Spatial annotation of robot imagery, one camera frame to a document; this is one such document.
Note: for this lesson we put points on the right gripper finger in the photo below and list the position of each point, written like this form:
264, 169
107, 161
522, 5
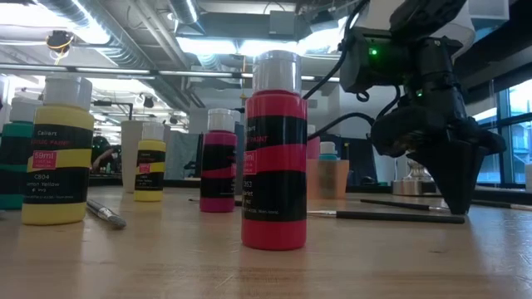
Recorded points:
436, 174
465, 178

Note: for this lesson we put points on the small green paint bottle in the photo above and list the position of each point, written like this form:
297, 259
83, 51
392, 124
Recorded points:
14, 133

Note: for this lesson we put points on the black yellow ceiling device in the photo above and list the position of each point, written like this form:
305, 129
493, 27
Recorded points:
59, 40

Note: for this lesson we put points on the tall salmon pink paint bottle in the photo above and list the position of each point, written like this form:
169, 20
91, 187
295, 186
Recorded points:
313, 147

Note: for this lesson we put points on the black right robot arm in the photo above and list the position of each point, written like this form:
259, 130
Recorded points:
415, 62

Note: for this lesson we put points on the small sky blue paint bottle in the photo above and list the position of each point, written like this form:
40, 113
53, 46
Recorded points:
328, 148

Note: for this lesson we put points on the silver table lamp white shade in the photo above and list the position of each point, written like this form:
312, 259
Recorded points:
409, 187

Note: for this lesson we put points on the grey partition panel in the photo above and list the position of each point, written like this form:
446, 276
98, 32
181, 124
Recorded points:
183, 155

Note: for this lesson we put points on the small red paint bottle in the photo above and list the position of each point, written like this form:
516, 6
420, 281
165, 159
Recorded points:
274, 232

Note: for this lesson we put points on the person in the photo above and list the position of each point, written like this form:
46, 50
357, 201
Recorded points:
104, 160

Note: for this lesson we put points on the small magenta paint bottle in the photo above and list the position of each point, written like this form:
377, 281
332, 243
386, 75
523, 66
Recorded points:
218, 205

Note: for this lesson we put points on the small yellow paint bottle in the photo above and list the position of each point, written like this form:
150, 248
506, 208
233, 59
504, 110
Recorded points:
149, 195
58, 212

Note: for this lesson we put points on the translucent orange tray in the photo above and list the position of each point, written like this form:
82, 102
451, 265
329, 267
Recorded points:
343, 178

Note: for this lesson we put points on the white cup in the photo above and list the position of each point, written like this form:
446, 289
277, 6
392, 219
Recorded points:
131, 158

